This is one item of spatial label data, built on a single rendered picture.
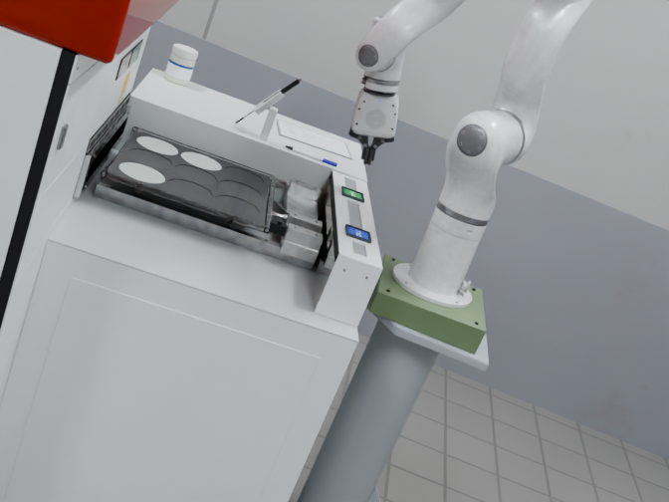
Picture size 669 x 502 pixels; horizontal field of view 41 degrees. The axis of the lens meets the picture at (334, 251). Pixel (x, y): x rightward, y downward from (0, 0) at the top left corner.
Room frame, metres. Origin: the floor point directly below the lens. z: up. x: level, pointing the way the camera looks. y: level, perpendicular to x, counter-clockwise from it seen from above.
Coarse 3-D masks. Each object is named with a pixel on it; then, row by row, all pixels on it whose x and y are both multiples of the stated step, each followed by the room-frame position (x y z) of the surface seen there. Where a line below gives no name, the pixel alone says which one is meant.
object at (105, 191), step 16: (96, 192) 1.79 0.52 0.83; (112, 192) 1.79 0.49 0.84; (128, 192) 1.81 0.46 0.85; (144, 208) 1.81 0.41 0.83; (160, 208) 1.81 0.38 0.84; (176, 208) 1.83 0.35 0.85; (176, 224) 1.82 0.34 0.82; (192, 224) 1.82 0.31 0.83; (208, 224) 1.83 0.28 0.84; (224, 224) 1.85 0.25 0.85; (224, 240) 1.84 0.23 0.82; (240, 240) 1.84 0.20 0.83; (256, 240) 1.85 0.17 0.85; (272, 256) 1.86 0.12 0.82; (288, 256) 1.86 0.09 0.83
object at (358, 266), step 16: (336, 176) 2.17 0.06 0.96; (336, 192) 2.04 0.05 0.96; (336, 208) 1.93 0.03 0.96; (352, 208) 1.99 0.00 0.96; (368, 208) 2.02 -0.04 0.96; (336, 224) 1.83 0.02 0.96; (352, 224) 1.88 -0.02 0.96; (368, 224) 1.91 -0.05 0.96; (352, 240) 1.77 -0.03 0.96; (352, 256) 1.68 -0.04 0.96; (368, 256) 1.71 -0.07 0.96; (336, 272) 1.67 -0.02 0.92; (352, 272) 1.67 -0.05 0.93; (368, 272) 1.68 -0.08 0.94; (336, 288) 1.67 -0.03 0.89; (352, 288) 1.67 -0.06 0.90; (368, 288) 1.68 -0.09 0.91; (320, 304) 1.67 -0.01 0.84; (336, 304) 1.67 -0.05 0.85; (352, 304) 1.68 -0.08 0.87; (336, 320) 1.67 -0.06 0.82; (352, 320) 1.68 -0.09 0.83
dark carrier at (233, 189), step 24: (168, 168) 1.91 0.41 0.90; (192, 168) 1.98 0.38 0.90; (240, 168) 2.12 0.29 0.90; (168, 192) 1.77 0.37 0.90; (192, 192) 1.83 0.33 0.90; (216, 192) 1.89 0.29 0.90; (240, 192) 1.95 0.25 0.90; (264, 192) 2.01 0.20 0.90; (240, 216) 1.80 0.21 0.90; (264, 216) 1.86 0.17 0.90
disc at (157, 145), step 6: (138, 138) 2.03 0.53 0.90; (144, 138) 2.05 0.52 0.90; (150, 138) 2.06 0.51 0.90; (156, 138) 2.08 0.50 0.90; (144, 144) 2.00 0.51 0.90; (150, 144) 2.02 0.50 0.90; (156, 144) 2.04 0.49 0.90; (162, 144) 2.06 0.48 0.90; (168, 144) 2.07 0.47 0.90; (156, 150) 2.00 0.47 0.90; (162, 150) 2.01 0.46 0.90; (168, 150) 2.03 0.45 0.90; (174, 150) 2.05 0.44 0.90
